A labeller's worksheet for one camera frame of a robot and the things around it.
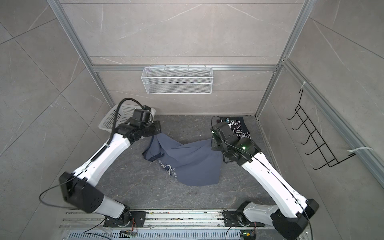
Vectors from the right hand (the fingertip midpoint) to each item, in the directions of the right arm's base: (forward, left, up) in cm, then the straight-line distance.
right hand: (217, 138), depth 71 cm
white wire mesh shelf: (+48, +22, +2) cm, 53 cm away
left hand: (+12, +29, -2) cm, 31 cm away
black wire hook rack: (-9, -44, +2) cm, 45 cm away
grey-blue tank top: (-5, +12, -15) cm, 20 cm away
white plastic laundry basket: (+45, +66, -24) cm, 84 cm away
